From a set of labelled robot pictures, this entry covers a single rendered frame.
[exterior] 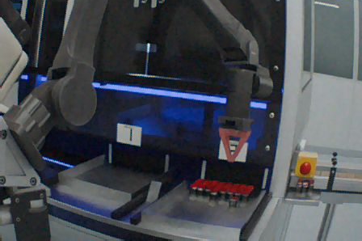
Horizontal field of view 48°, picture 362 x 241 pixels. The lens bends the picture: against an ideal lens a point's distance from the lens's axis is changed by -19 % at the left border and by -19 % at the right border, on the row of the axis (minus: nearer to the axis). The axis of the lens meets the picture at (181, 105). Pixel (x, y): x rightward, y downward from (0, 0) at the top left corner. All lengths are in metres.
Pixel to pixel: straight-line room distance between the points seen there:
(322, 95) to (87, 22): 5.36
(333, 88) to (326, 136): 0.65
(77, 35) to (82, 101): 0.11
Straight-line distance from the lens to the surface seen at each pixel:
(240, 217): 1.27
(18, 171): 0.70
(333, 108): 6.02
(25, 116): 0.69
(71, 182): 1.40
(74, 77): 0.72
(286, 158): 1.43
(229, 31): 1.02
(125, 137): 1.56
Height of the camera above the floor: 1.36
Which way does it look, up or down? 9 degrees down
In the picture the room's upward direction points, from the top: 5 degrees clockwise
